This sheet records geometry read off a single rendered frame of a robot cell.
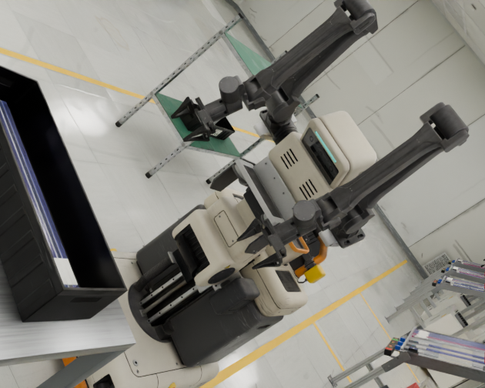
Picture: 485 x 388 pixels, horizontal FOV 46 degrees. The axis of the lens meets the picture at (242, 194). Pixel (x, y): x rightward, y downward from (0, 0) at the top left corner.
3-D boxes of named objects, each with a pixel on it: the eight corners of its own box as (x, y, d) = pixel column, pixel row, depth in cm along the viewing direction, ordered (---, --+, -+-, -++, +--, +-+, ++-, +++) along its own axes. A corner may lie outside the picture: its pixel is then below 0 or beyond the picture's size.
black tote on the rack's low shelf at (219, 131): (188, 131, 376) (200, 121, 372) (175, 111, 380) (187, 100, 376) (224, 141, 428) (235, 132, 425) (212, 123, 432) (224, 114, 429)
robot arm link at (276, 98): (291, 116, 187) (283, 104, 189) (296, 97, 178) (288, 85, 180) (266, 125, 184) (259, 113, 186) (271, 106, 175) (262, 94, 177)
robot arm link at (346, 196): (470, 138, 142) (444, 105, 146) (468, 132, 137) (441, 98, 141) (332, 234, 155) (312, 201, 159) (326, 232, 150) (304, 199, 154)
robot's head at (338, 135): (329, 134, 193) (347, 105, 180) (362, 183, 185) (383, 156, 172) (295, 144, 186) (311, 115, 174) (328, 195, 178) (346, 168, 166)
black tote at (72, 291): (90, 319, 116) (128, 290, 112) (21, 322, 101) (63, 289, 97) (8, 109, 138) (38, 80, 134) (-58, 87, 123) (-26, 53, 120)
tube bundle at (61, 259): (70, 302, 112) (81, 293, 111) (42, 302, 106) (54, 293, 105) (-3, 111, 132) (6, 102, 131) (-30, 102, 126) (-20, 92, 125)
